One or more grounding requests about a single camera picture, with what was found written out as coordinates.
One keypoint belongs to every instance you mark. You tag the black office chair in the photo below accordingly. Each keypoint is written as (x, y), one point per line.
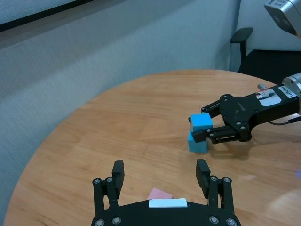
(258, 63)

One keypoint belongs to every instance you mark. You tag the black wall rail strip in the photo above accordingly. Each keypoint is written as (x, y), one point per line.
(35, 17)

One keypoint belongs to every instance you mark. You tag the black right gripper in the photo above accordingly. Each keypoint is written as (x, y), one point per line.
(244, 113)

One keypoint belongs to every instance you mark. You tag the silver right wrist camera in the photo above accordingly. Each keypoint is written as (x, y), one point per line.
(282, 16)

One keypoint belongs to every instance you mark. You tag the pink wooden cube block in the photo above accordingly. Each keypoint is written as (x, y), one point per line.
(161, 194)

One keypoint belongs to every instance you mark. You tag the blue wooden cube block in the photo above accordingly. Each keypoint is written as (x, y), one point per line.
(200, 147)
(201, 122)

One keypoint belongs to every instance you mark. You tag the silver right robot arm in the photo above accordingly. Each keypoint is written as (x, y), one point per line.
(294, 82)

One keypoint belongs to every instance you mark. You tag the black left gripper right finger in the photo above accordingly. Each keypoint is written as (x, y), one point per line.
(204, 180)

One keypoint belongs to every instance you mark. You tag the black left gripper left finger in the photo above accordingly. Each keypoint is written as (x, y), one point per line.
(116, 182)

